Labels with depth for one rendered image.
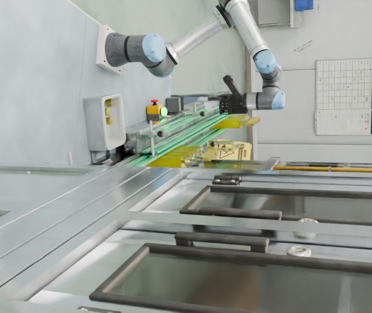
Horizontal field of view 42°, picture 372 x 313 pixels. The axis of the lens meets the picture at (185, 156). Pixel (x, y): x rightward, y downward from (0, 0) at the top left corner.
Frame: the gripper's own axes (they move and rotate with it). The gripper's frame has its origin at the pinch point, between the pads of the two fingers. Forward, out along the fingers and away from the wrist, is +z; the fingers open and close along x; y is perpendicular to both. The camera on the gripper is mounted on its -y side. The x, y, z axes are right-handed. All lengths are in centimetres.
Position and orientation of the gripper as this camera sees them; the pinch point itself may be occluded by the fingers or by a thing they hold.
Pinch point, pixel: (202, 97)
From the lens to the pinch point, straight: 211.1
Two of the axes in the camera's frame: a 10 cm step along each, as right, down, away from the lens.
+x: 3.4, -2.3, 9.1
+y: 0.6, 9.7, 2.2
